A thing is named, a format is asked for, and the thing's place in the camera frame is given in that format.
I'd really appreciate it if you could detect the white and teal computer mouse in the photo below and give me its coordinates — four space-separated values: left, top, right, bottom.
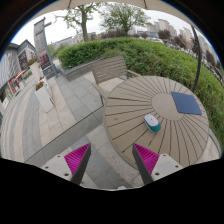
144 114 161 133

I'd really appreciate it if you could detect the beige umbrella canopy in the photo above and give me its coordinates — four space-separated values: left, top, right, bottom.
29 0 201 28

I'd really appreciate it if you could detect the black umbrella pole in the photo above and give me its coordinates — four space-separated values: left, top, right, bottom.
191 25 202 93

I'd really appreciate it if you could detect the large tree left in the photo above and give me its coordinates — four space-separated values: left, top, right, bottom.
55 2 102 42

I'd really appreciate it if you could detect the dark blue mouse pad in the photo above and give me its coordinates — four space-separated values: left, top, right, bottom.
171 91 202 115

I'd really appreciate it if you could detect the slatted wooden chair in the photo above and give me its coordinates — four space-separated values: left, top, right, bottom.
91 56 140 103

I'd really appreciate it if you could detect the large tree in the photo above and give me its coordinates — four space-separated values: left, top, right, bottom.
100 3 151 35
55 2 102 42

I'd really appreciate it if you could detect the white planter box near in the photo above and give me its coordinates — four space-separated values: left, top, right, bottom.
35 81 54 112

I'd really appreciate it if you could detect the grey building with shopfronts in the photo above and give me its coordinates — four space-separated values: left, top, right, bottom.
0 40 36 108

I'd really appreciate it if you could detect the round slatted wooden table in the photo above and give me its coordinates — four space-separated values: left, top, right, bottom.
104 76 209 167

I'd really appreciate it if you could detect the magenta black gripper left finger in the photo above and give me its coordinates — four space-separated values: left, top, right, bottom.
64 143 91 185

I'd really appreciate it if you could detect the tall grey sign pillar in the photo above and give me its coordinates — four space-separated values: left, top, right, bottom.
34 19 57 79

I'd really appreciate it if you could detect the large tree right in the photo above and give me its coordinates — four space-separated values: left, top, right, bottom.
100 3 151 35

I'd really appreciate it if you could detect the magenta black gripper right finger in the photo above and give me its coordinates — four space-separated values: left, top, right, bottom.
132 143 159 185

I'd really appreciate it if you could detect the green hedge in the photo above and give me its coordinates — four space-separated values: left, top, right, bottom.
57 37 224 149

